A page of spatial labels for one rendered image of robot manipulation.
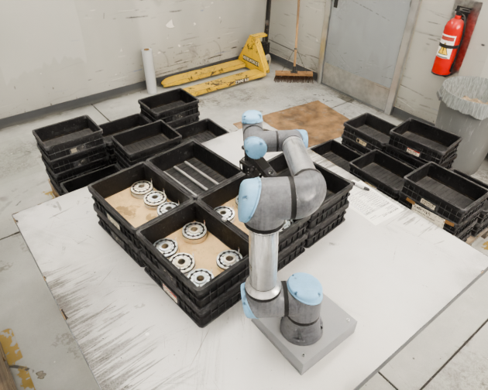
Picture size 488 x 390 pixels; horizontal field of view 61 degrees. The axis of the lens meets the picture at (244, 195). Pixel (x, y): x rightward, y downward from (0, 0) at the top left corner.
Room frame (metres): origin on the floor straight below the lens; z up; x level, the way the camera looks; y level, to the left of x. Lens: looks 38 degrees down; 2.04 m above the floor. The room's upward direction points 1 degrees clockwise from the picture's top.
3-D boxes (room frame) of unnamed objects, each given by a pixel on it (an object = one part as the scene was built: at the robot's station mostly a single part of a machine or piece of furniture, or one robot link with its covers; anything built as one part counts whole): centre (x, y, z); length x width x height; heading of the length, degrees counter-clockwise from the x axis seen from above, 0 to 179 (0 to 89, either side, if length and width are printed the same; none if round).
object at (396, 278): (1.38, 0.01, 0.35); 1.60 x 1.60 x 0.70; 38
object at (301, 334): (0.86, -0.21, 0.81); 0.15 x 0.15 x 0.10
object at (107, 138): (2.77, 0.92, 0.31); 0.40 x 0.30 x 0.34; 128
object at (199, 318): (1.12, 0.18, 0.76); 0.40 x 0.30 x 0.12; 44
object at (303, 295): (0.86, -0.20, 0.93); 0.13 x 0.12 x 0.14; 94
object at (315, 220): (1.53, -0.26, 0.87); 0.40 x 0.30 x 0.11; 44
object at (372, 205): (1.65, -0.63, 0.70); 0.33 x 0.23 x 0.01; 38
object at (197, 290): (1.12, 0.18, 0.92); 0.40 x 0.30 x 0.02; 44
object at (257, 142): (1.24, -0.05, 1.29); 0.11 x 0.11 x 0.08; 4
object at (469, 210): (1.95, -1.19, 0.37); 0.40 x 0.30 x 0.45; 38
